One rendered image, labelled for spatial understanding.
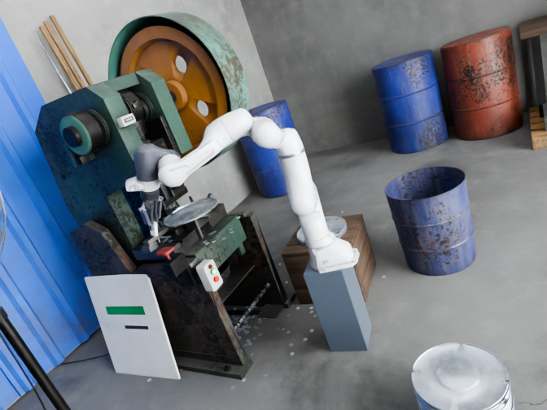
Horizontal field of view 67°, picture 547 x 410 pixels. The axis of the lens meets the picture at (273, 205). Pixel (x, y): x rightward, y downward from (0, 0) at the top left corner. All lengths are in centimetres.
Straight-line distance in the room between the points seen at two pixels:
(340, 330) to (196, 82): 144
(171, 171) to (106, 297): 114
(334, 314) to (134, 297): 105
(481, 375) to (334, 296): 66
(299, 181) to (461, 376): 88
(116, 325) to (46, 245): 85
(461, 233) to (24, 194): 262
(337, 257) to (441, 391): 65
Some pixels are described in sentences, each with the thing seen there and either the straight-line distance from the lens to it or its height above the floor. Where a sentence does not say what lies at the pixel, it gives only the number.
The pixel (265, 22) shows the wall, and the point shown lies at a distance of 536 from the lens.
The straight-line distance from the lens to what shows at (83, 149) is 195.
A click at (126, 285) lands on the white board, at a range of 234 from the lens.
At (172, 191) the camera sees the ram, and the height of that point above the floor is 92.
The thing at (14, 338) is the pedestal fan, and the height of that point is 72.
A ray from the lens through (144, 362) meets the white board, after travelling 253.
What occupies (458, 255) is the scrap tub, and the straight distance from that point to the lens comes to 240.
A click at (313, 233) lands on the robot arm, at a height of 63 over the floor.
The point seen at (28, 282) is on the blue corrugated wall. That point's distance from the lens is 306.
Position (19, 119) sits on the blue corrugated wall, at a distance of 316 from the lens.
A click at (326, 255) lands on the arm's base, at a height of 52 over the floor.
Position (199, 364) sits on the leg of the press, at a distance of 237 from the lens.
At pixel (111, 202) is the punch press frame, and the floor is 96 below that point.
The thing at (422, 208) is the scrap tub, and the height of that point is 42.
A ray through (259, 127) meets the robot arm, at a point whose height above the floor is 114.
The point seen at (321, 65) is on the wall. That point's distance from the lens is 513.
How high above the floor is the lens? 139
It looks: 20 degrees down
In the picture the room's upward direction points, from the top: 20 degrees counter-clockwise
